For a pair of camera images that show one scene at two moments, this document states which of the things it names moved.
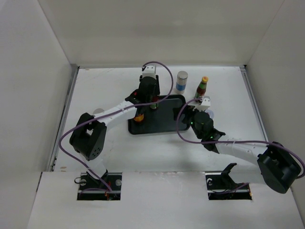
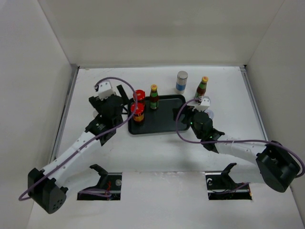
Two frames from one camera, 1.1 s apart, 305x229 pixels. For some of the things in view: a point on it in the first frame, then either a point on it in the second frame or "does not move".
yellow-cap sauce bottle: (154, 99) does not move
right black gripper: (186, 111) does not move
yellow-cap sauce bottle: (200, 90) does not move
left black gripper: (157, 87) -> (97, 103)
